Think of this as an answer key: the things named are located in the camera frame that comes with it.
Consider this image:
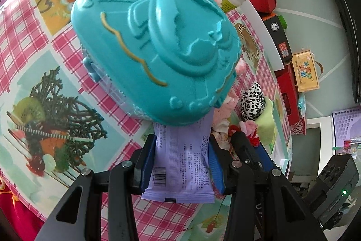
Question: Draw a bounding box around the yellow gift box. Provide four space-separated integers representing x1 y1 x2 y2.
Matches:
291 49 321 93

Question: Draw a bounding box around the teal plastic case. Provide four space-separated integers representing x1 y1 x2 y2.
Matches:
70 0 243 127

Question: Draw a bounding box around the red patterned cloth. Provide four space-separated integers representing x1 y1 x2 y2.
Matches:
0 175 38 232

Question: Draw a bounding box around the small red box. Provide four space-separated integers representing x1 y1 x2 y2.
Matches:
275 63 301 124

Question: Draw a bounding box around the black and white spotted cloth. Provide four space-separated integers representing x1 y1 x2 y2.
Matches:
240 82 267 121

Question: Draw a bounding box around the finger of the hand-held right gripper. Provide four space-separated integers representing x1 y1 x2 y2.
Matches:
231 131 280 174

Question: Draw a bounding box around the light green cloth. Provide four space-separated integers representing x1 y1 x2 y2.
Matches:
255 98 276 152

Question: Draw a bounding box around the pink checked printed tablecloth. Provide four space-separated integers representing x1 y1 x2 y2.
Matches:
0 0 292 241

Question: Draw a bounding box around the white cabinet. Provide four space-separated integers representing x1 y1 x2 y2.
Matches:
290 116 337 183

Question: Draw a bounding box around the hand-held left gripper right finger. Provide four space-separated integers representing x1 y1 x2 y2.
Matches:
209 142 325 241

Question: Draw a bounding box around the red fabric flower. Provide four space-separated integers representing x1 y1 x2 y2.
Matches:
228 125 260 148

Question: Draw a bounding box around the purple perforated box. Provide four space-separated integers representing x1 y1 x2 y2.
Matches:
331 106 361 146

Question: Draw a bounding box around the pink fluffy cloth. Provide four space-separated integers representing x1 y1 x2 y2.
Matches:
213 87 240 135

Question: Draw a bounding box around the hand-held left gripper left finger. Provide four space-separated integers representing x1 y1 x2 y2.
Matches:
35 135 158 241

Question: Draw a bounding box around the purple snack packet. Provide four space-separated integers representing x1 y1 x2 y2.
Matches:
141 114 216 203

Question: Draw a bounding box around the teal packet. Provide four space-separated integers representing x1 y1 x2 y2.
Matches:
297 93 308 119

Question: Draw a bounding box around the black box with gauge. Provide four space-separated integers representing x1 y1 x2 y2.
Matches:
264 13 293 65

